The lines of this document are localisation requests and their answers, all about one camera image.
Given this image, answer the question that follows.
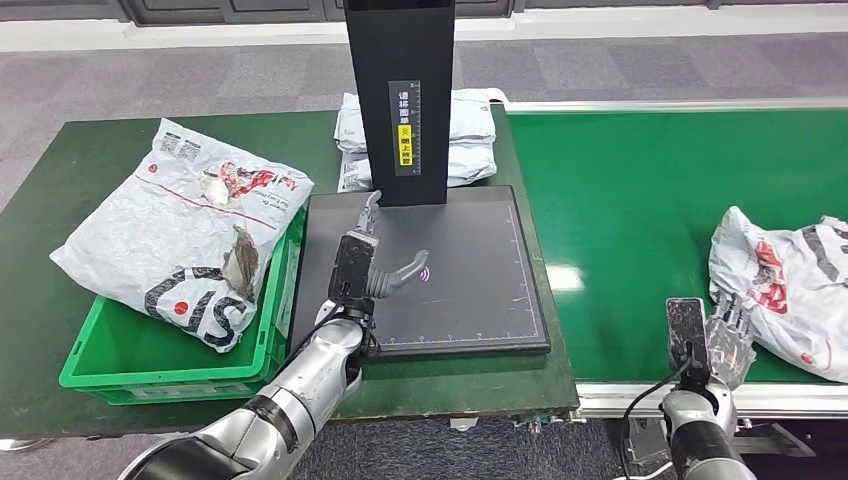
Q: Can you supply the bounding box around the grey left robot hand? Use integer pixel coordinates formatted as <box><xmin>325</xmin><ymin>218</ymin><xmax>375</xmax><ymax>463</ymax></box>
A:
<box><xmin>354</xmin><ymin>190</ymin><xmax>431</xmax><ymax>299</ymax></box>

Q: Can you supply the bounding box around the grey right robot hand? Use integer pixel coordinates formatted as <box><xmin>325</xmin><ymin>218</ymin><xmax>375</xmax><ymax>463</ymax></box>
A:
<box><xmin>705</xmin><ymin>294</ymin><xmax>758</xmax><ymax>392</ymax></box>

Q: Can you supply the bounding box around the white black-striped parcel bag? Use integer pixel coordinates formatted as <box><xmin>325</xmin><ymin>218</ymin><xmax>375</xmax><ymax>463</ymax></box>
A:
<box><xmin>708</xmin><ymin>206</ymin><xmax>848</xmax><ymax>385</ymax></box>

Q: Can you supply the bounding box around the large white printed parcel bag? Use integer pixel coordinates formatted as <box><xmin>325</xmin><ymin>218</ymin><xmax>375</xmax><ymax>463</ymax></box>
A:
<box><xmin>49</xmin><ymin>119</ymin><xmax>315</xmax><ymax>354</ymax></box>

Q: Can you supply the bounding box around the flat white stacked parcel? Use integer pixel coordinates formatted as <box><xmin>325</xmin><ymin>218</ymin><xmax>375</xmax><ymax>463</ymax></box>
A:
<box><xmin>333</xmin><ymin>89</ymin><xmax>498</xmax><ymax>155</ymax></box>
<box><xmin>336</xmin><ymin>142</ymin><xmax>498</xmax><ymax>195</ymax></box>

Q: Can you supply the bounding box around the green conveyor belt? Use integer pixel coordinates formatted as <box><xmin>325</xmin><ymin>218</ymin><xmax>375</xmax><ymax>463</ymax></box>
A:
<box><xmin>506</xmin><ymin>109</ymin><xmax>848</xmax><ymax>384</ymax></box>

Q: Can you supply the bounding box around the black scanner platform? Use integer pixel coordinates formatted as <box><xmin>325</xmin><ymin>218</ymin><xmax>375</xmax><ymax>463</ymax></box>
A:
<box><xmin>288</xmin><ymin>186</ymin><xmax>552</xmax><ymax>362</ymax></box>

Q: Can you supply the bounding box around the grey yellow ruler label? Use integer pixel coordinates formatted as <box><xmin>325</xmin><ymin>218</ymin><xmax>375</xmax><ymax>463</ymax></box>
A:
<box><xmin>388</xmin><ymin>80</ymin><xmax>422</xmax><ymax>178</ymax></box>

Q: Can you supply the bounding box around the black scanner column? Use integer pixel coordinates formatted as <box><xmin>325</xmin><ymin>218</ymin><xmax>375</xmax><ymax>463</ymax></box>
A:
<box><xmin>342</xmin><ymin>0</ymin><xmax>456</xmax><ymax>208</ymax></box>

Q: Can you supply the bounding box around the green plastic crate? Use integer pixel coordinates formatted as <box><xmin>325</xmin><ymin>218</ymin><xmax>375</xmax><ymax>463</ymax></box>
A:
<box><xmin>58</xmin><ymin>205</ymin><xmax>307</xmax><ymax>407</ymax></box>

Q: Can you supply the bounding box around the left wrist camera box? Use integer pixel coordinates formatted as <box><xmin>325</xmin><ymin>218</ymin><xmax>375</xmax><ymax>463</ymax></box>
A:
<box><xmin>327</xmin><ymin>231</ymin><xmax>380</xmax><ymax>303</ymax></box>

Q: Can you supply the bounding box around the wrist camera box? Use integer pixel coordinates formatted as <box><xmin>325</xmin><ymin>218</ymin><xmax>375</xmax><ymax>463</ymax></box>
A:
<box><xmin>327</xmin><ymin>231</ymin><xmax>380</xmax><ymax>303</ymax></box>
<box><xmin>665</xmin><ymin>298</ymin><xmax>711</xmax><ymax>372</ymax></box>

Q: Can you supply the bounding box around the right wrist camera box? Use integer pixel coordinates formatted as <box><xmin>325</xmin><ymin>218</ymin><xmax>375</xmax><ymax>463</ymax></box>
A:
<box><xmin>665</xmin><ymin>298</ymin><xmax>711</xmax><ymax>372</ymax></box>

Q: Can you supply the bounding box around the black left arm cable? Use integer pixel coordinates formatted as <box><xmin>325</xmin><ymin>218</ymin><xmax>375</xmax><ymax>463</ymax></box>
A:
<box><xmin>274</xmin><ymin>301</ymin><xmax>346</xmax><ymax>379</ymax></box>

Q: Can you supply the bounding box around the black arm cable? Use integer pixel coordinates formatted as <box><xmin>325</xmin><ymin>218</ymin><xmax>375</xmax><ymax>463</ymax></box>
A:
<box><xmin>274</xmin><ymin>301</ymin><xmax>346</xmax><ymax>379</ymax></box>
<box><xmin>621</xmin><ymin>360</ymin><xmax>694</xmax><ymax>480</ymax></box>

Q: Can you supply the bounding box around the aluminium conveyor frame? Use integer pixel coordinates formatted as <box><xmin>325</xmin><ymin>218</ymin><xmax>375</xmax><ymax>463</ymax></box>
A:
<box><xmin>504</xmin><ymin>97</ymin><xmax>848</xmax><ymax>458</ymax></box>

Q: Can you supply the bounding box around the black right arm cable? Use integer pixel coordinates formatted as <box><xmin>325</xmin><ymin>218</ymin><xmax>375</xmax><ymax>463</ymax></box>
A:
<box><xmin>621</xmin><ymin>360</ymin><xmax>694</xmax><ymax>480</ymax></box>

